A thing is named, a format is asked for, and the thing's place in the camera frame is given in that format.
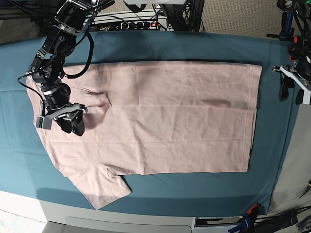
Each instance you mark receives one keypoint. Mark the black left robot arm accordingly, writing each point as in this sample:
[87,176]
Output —
[299,73]

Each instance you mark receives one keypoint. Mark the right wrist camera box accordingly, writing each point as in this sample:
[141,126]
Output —
[43,122]

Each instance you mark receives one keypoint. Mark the blue black clamp upper right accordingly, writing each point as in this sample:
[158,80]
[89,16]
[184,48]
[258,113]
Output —
[287,31]

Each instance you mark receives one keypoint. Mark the pink T-shirt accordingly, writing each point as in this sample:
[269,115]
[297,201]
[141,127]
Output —
[157,117]

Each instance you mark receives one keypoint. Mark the orange blue clamp bottom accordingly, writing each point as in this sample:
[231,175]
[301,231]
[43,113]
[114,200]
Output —
[248,221]

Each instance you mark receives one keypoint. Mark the white table base panel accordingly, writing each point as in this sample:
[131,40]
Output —
[113,221]

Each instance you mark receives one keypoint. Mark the orange black clamp top right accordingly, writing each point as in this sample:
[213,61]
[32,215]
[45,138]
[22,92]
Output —
[295,49]

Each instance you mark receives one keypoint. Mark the power strip with red switch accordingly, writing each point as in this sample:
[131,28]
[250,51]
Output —
[150,25]

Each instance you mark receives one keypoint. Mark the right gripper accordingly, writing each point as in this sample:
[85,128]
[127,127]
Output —
[67,112]

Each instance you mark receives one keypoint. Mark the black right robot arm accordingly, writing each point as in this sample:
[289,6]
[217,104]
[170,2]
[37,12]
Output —
[74,16]

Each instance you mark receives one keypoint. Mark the teal table cloth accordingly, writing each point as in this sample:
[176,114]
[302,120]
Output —
[26,170]

